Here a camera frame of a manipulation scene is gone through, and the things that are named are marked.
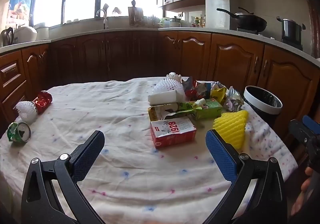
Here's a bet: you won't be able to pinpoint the green plate with wrappers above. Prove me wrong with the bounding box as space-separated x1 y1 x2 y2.
147 102 194 122

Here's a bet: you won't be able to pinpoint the group of condiment jars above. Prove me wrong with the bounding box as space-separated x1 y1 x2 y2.
191 15 206 28

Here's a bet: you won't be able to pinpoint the green drink carton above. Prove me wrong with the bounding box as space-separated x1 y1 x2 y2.
175 98 224 121

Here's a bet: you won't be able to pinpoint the white rice cooker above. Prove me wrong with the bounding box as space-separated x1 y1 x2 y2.
14 26 38 43

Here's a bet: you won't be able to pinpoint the person's right hand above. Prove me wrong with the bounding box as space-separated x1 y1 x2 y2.
290 166 315 216

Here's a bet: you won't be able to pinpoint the crumpled red silver wrapper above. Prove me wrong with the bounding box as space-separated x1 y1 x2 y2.
182 77 212 101

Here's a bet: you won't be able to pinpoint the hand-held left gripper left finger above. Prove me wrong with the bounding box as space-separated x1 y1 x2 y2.
21 130 105 224

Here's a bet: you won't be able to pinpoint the white canister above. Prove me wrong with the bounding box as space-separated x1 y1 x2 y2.
36 27 50 41

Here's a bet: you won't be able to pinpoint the white bin with black bag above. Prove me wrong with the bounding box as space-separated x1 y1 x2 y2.
242 86 283 128

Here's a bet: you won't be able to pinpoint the domed white foam net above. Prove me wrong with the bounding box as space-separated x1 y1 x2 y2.
152 77 184 95

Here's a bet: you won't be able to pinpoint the crushed green can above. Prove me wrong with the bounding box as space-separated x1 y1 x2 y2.
7 121 32 142

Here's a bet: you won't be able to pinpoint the steel cooking pot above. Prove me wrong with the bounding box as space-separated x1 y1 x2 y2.
277 16 306 45

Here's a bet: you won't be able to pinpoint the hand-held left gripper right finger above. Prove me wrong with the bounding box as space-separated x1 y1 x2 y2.
202 129 288 224

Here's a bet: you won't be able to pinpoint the white dotted tablecloth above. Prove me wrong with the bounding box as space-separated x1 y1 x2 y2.
0 77 299 224

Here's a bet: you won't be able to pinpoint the crumpled silver foil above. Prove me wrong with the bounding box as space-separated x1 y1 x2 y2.
224 86 245 112

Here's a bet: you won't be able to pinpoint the red and white carton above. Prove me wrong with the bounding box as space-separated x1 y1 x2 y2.
150 116 197 149

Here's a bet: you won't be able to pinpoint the crumpled yellow wrapper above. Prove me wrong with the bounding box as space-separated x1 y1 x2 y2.
210 82 229 105

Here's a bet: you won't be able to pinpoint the grey kitchen countertop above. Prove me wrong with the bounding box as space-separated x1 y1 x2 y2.
0 27 320 68

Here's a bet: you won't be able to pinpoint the white foam block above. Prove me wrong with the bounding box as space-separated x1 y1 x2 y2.
147 90 185 105

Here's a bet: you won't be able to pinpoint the wooden knife block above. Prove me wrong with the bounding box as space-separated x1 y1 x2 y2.
128 1 144 26

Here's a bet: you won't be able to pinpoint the small white foam net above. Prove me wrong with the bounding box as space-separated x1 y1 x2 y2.
15 101 38 124

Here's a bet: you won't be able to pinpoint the wooden lower cabinets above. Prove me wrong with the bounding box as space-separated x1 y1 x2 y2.
0 30 320 134

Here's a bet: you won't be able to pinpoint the black wok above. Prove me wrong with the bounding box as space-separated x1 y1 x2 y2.
216 7 268 33

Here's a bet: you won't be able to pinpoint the yellow foam net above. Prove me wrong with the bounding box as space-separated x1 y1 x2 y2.
213 110 249 149

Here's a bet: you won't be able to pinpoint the crushed red can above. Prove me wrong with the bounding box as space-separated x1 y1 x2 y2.
33 91 53 114

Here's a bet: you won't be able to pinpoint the green lidded pot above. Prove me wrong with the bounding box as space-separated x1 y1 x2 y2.
169 16 182 28

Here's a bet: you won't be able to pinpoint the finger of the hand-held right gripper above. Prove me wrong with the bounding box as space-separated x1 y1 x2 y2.
302 115 320 139
288 119 320 167

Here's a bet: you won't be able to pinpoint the chrome faucet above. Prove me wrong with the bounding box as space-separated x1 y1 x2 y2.
96 9 108 30

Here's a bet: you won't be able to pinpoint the crumpled white plastic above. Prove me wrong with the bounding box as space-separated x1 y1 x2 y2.
166 72 183 82

